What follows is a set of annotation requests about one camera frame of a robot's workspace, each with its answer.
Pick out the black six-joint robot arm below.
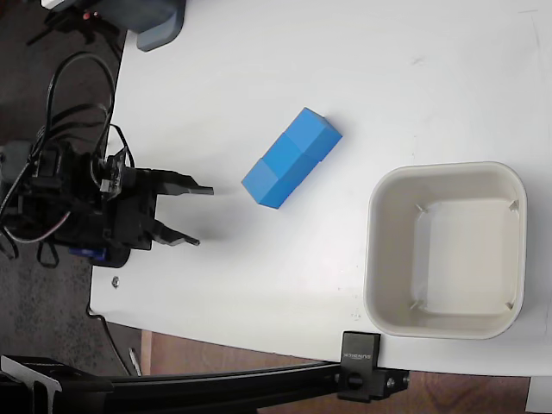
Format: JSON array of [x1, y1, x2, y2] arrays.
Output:
[[0, 124, 133, 268]]

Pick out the blue-gray plastic base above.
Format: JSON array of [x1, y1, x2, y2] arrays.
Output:
[[92, 0, 188, 53]]

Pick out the white square bin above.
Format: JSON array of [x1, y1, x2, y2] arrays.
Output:
[[363, 160, 529, 341]]

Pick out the black tripod stand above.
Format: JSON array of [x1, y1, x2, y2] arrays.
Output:
[[25, 7, 124, 49]]

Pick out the small camera circuit board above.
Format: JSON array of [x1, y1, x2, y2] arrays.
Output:
[[101, 148, 133, 196]]

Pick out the black table clamp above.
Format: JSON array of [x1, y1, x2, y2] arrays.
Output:
[[336, 330, 411, 403]]

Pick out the black aluminium stand rail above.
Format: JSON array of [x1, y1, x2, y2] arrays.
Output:
[[0, 354, 346, 414]]

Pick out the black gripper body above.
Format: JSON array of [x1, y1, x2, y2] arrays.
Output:
[[102, 166, 160, 252]]

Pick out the small white pen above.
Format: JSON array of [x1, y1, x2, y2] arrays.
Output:
[[128, 347, 144, 377]]

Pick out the thin black floor cable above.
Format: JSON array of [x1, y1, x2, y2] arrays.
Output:
[[87, 306, 131, 377]]

